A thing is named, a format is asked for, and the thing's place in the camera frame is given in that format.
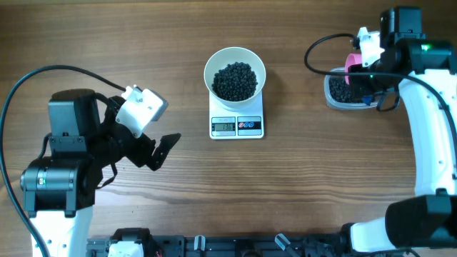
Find pink scoop with blue handle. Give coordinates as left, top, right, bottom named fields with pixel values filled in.
left=344, top=54, right=374, bottom=105

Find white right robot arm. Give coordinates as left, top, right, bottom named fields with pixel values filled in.
left=347, top=6, right=456, bottom=253

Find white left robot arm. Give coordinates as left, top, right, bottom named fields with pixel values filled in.
left=21, top=86, right=181, bottom=256

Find white digital kitchen scale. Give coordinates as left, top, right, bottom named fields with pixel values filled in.
left=209, top=93, right=265, bottom=140

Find black beans in bowl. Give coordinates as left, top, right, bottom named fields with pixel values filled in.
left=211, top=62, right=258, bottom=102

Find white bowl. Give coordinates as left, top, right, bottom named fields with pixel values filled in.
left=204, top=46, right=266, bottom=109

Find black beans in container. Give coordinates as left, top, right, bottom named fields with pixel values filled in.
left=328, top=76, right=356, bottom=104

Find clear plastic container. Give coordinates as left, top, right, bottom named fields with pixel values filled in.
left=323, top=75, right=378, bottom=111

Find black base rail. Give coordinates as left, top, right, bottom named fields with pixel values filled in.
left=85, top=228, right=350, bottom=257

